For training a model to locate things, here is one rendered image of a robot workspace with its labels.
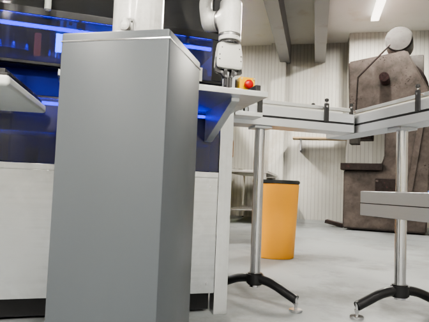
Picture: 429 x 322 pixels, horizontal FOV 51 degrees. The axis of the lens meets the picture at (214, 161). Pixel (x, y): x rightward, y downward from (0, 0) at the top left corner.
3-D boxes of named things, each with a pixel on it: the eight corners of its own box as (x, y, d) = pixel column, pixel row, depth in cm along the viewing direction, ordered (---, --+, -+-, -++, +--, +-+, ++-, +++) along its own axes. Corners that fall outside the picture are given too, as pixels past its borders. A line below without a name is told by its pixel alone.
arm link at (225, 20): (212, 32, 165) (237, 30, 162) (214, -2, 166) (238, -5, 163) (221, 40, 173) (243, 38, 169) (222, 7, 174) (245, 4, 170)
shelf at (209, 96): (62, 101, 182) (63, 97, 182) (225, 116, 202) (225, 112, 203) (57, 75, 136) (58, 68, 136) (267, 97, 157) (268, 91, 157)
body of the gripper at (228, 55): (239, 46, 172) (237, 74, 171) (213, 42, 169) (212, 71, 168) (246, 39, 165) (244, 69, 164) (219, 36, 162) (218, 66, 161)
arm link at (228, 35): (237, 41, 172) (237, 48, 172) (216, 37, 170) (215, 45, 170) (245, 33, 164) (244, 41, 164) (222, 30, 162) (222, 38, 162)
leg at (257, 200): (242, 284, 215) (248, 126, 220) (259, 283, 218) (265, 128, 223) (249, 288, 207) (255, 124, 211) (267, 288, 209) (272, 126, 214)
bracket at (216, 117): (204, 142, 191) (205, 112, 191) (210, 142, 192) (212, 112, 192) (230, 133, 158) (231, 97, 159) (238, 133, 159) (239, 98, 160)
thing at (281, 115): (226, 121, 204) (228, 87, 205) (216, 125, 219) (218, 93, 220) (355, 132, 224) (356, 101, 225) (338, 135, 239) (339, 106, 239)
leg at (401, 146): (384, 296, 201) (387, 128, 206) (401, 296, 204) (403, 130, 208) (398, 301, 192) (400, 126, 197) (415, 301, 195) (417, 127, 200)
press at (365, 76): (325, 230, 627) (331, 21, 646) (323, 223, 762) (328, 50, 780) (447, 237, 592) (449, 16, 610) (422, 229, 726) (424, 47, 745)
